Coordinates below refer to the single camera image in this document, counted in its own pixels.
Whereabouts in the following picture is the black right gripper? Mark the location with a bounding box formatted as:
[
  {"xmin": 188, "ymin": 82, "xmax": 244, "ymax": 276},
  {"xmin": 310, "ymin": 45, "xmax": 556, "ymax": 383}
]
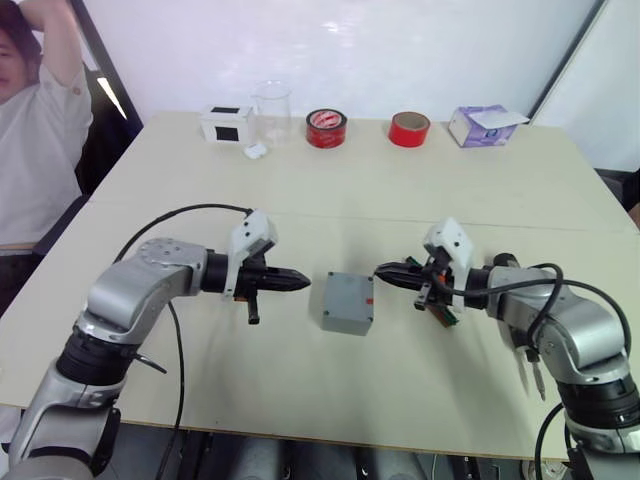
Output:
[{"xmin": 373, "ymin": 254, "xmax": 460, "ymax": 327}]

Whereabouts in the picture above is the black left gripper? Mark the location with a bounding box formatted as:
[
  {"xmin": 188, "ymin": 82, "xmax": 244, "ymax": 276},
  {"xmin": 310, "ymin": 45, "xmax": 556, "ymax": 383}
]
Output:
[{"xmin": 233, "ymin": 247, "xmax": 312, "ymax": 327}]

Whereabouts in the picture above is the grey junction box lid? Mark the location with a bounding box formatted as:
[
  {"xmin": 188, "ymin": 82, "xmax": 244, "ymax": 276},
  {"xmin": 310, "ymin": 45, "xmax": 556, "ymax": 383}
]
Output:
[{"xmin": 319, "ymin": 271, "xmax": 377, "ymax": 324}]

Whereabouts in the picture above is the grey plastic junction box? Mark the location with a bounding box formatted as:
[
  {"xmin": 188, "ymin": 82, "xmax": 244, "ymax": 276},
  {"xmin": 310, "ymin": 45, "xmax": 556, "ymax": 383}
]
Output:
[{"xmin": 320, "ymin": 309, "xmax": 372, "ymax": 337}]

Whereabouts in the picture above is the white box with black squares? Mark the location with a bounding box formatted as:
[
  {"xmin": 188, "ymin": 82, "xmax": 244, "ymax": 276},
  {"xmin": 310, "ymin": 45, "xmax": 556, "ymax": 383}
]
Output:
[{"xmin": 199, "ymin": 104, "xmax": 254, "ymax": 144}]

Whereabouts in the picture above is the red tape roll brown core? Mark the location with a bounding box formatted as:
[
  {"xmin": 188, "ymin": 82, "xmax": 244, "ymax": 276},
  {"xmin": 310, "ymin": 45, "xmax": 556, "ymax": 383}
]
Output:
[{"xmin": 388, "ymin": 111, "xmax": 433, "ymax": 150}]

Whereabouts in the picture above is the red tape roll black rim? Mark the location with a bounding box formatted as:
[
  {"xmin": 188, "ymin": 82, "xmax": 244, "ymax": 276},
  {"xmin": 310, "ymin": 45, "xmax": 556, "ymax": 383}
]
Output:
[{"xmin": 305, "ymin": 108, "xmax": 349, "ymax": 150}]

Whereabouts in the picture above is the clear glass beaker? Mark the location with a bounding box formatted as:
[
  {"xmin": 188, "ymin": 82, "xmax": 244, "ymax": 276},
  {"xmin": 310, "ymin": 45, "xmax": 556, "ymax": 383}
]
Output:
[{"xmin": 251, "ymin": 80, "xmax": 294, "ymax": 149}]

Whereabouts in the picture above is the purple tissue pack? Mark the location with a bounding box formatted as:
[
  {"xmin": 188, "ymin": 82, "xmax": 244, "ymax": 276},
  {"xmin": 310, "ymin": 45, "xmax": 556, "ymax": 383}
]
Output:
[{"xmin": 446, "ymin": 104, "xmax": 531, "ymax": 150}]

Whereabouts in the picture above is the white board panel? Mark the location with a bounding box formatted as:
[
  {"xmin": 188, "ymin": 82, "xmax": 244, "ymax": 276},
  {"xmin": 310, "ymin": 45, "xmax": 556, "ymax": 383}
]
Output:
[{"xmin": 528, "ymin": 0, "xmax": 640, "ymax": 172}]

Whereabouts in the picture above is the person in white shirt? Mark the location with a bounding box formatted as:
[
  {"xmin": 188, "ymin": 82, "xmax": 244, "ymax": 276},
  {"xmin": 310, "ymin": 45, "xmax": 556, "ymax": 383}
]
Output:
[{"xmin": 0, "ymin": 0, "xmax": 96, "ymax": 316}]

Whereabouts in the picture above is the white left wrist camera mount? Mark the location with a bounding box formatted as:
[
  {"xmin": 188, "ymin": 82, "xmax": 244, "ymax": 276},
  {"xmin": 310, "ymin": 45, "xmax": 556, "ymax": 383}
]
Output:
[{"xmin": 222, "ymin": 209, "xmax": 279, "ymax": 301}]

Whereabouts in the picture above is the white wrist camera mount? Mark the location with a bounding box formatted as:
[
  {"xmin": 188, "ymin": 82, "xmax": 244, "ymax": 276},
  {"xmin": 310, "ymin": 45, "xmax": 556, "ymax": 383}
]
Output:
[
  {"xmin": 222, "ymin": 209, "xmax": 279, "ymax": 301},
  {"xmin": 422, "ymin": 217, "xmax": 475, "ymax": 314}
]

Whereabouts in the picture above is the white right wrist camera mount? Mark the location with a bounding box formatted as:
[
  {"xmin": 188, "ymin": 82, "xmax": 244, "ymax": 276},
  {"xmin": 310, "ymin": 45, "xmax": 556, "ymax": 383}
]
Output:
[{"xmin": 422, "ymin": 217, "xmax": 475, "ymax": 314}]

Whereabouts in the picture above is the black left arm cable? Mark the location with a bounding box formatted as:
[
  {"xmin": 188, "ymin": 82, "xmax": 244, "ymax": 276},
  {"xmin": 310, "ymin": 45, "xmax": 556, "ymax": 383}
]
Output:
[{"xmin": 113, "ymin": 202, "xmax": 254, "ymax": 480}]

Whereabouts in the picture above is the black slanted stand frame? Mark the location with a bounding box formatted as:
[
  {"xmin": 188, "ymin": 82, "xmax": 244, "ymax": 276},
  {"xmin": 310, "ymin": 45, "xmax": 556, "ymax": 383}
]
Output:
[{"xmin": 69, "ymin": 0, "xmax": 147, "ymax": 132}]

